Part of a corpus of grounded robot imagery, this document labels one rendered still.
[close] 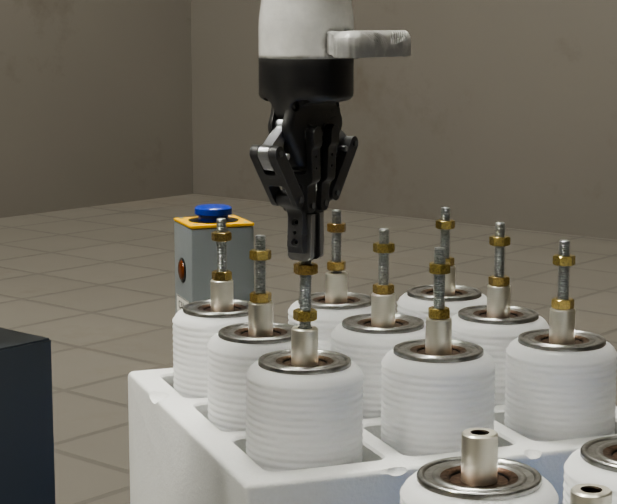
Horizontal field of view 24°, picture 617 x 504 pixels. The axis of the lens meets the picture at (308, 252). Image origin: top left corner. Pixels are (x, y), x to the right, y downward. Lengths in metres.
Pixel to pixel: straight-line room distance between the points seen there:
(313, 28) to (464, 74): 2.71
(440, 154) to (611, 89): 0.53
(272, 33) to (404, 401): 0.32
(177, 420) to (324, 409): 0.19
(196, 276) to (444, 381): 0.43
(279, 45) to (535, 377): 0.36
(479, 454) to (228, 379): 0.42
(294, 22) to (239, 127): 3.22
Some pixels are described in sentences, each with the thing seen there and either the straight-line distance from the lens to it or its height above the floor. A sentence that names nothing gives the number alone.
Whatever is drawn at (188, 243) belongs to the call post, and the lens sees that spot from 1.54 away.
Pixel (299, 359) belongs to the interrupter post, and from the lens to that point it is 1.18.
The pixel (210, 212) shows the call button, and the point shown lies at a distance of 1.55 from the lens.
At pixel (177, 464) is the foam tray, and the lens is 1.31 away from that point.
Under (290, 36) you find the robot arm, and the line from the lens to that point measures 1.12.
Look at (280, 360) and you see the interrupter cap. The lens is 1.19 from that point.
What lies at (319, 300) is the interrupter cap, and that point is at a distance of 1.45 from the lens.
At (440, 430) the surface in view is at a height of 0.20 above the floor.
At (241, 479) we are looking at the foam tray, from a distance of 1.13.
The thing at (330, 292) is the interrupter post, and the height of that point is 0.26.
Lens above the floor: 0.53
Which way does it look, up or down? 9 degrees down
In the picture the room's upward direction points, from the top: straight up
